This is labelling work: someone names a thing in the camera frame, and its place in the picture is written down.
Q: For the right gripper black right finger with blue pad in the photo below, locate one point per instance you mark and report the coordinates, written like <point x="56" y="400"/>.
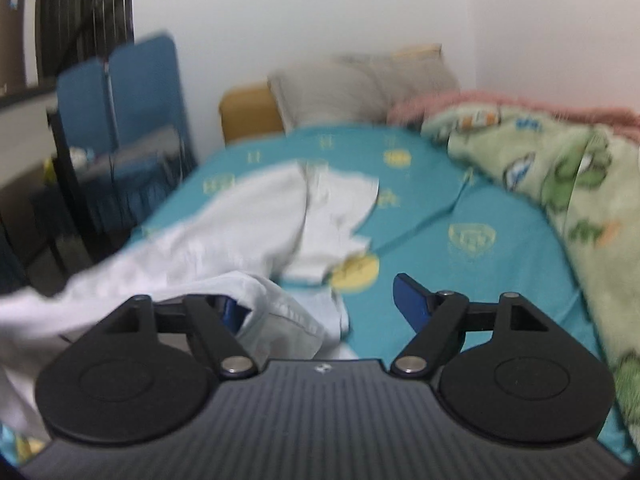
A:
<point x="503" y="369"/>

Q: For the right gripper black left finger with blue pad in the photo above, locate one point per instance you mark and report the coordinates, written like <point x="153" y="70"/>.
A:
<point x="144" y="371"/>

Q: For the white t-shirt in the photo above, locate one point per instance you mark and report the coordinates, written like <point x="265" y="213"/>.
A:
<point x="268" y="242"/>

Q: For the grey clothes on chair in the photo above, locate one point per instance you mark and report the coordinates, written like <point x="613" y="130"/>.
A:
<point x="157" y="147"/>

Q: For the blue folding chair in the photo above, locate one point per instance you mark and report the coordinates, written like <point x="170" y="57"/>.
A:
<point x="104" y="105"/>

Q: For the teal patterned bed sheet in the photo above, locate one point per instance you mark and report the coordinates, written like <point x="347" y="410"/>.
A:
<point x="439" y="219"/>

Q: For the green cartoon fleece blanket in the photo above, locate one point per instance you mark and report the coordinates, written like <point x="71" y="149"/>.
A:
<point x="586" y="180"/>

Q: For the pink fluffy blanket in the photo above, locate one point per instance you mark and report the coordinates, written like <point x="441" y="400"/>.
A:
<point x="623" y="121"/>

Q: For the yellow wooden headboard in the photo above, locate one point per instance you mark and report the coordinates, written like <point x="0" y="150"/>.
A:
<point x="247" y="112"/>

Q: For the dark desk top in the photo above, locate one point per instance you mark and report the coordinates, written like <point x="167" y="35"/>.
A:
<point x="17" y="96"/>

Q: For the grey beige pillow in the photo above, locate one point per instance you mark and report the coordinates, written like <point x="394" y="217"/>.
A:
<point x="352" y="88"/>

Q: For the brown cardboard box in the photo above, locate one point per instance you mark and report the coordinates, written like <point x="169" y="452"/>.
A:
<point x="12" y="45"/>

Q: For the dark window with grille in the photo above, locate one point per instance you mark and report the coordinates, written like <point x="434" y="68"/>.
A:
<point x="68" y="32"/>

